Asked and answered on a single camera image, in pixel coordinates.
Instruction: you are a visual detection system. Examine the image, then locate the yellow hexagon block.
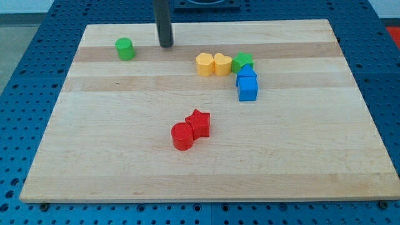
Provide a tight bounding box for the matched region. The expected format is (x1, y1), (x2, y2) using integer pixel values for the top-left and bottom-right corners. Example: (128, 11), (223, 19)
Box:
(195, 53), (214, 76)

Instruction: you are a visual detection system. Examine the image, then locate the blue cube block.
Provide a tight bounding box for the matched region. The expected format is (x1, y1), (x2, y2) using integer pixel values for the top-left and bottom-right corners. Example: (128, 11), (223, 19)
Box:
(237, 77), (258, 101)

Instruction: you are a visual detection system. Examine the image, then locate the light wooden board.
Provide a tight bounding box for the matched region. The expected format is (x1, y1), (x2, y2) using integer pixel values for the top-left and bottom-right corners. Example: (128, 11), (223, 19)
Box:
(20, 19), (399, 203)

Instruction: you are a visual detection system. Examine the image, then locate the green cylinder block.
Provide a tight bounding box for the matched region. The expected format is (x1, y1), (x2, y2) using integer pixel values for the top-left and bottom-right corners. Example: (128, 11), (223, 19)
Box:
(114, 37), (136, 61)

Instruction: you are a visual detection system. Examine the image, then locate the green star block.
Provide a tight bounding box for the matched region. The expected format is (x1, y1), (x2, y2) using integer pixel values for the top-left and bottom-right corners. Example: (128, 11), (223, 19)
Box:
(231, 51), (254, 73)

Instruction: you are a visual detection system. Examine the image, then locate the red star block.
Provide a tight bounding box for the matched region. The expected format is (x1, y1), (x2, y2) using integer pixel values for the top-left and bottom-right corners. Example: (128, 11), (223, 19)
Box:
(185, 109), (211, 140)

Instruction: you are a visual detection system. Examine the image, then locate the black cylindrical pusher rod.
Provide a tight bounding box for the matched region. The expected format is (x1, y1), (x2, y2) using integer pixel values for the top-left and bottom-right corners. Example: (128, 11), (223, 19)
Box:
(153, 0), (174, 48)

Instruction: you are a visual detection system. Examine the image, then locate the red cylinder block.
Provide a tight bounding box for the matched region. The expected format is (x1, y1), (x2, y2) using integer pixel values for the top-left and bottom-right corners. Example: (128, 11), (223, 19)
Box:
(171, 122), (194, 151)

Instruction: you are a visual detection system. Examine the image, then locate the yellow heart block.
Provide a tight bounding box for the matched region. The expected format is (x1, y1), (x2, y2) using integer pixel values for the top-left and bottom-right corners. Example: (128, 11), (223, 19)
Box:
(214, 53), (232, 76)

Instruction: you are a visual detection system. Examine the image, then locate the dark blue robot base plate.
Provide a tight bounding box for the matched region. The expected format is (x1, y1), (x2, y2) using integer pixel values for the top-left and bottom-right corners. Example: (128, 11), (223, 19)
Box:
(171, 0), (241, 11)

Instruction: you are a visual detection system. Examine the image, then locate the blue triangle block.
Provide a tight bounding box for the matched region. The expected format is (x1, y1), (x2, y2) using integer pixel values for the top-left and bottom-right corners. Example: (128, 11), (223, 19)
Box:
(235, 64), (257, 87)

